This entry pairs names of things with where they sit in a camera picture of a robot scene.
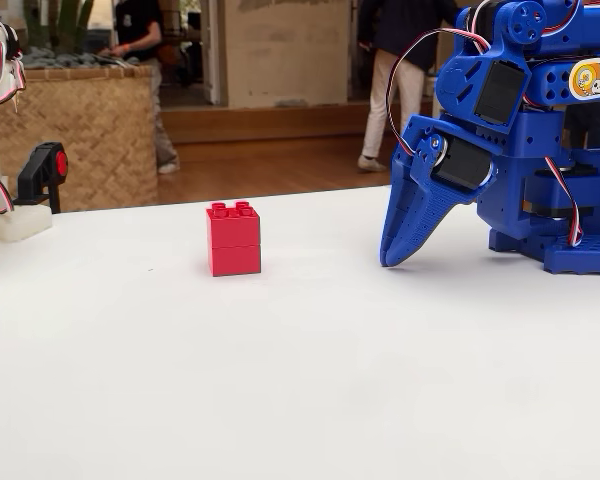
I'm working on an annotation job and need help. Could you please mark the red lego bricks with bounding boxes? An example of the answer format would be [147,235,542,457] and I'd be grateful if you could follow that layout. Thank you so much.
[205,200,262,277]

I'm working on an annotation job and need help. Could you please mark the person in white trousers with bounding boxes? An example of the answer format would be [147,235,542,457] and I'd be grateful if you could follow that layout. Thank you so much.
[357,0,461,174]

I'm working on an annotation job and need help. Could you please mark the person in black shirt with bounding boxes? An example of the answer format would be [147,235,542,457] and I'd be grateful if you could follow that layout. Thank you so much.
[99,0,181,175]

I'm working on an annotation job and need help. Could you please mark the woven wicker planter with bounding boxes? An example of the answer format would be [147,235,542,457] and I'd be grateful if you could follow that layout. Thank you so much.
[0,64,159,214]

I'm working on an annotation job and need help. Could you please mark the black clamp with red knob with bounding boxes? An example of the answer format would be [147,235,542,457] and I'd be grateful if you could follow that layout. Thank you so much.
[13,142,70,215]

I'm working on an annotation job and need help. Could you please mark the grey pebbles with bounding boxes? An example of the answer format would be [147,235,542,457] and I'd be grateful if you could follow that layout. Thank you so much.
[19,47,141,70]

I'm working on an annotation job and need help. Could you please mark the green plant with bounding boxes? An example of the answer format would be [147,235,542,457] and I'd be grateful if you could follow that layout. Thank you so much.
[22,0,96,54]

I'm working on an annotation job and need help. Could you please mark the red white black wrist cable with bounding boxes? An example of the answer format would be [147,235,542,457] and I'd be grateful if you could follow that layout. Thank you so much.
[387,27,492,156]

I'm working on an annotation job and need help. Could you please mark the red white black base cable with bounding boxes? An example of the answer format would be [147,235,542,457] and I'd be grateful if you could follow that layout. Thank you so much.
[543,155,585,248]

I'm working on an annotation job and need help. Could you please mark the white arm looped cable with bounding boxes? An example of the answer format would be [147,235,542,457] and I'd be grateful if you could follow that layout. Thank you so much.
[0,13,29,107]

